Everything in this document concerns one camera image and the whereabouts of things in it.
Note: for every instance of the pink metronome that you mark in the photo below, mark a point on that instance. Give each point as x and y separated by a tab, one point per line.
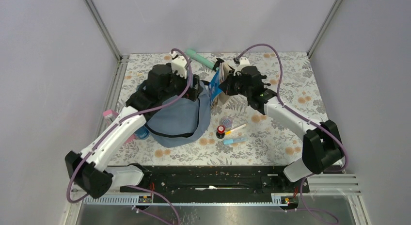
109	117

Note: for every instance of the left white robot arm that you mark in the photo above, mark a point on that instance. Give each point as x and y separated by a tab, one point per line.
166	85

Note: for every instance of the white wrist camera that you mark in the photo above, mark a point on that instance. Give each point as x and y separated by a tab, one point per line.
178	66
241	62

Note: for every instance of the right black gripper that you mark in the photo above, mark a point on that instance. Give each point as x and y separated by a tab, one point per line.
227	86

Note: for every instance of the mint green tube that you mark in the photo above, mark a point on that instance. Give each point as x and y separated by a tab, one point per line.
193	55

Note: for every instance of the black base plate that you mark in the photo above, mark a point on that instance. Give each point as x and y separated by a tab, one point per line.
217	184

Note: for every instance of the blue book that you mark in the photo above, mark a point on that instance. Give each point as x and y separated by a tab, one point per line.
217	96

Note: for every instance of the clear round container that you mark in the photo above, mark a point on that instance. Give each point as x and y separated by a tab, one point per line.
226	122

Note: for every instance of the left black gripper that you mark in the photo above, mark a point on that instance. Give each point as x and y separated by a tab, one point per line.
195	90

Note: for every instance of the light blue marker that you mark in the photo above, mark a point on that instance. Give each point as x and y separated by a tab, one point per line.
235	140

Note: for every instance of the red black button toy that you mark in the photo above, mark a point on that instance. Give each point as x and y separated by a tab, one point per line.
220	132

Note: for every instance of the floral table mat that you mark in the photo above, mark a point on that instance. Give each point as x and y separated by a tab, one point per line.
269	142

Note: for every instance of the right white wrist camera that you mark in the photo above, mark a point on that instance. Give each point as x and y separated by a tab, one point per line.
241	62

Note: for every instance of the white orange pen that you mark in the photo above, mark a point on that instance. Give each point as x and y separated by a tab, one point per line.
235	129

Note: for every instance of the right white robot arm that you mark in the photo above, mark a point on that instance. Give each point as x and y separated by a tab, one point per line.
322	146

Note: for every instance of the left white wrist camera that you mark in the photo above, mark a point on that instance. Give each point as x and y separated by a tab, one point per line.
178	66

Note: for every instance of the blue grey backpack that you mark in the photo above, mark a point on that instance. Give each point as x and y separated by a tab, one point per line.
182	122

